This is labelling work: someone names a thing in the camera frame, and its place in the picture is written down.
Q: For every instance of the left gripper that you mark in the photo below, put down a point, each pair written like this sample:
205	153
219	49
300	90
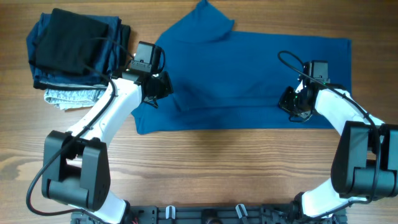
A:
166	88

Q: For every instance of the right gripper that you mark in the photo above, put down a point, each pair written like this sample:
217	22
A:
283	104

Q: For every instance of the blue polo shirt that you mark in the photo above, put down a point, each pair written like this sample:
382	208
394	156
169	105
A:
227	79

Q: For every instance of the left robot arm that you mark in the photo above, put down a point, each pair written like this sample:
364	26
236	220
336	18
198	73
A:
75	169

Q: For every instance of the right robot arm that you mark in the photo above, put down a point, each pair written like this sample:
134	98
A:
364	168

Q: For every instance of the folded light grey garment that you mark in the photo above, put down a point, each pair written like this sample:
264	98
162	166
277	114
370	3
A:
66	99

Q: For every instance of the folded dark blue garment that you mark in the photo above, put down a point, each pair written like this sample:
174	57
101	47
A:
107	60

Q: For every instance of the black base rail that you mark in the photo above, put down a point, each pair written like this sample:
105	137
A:
264	214

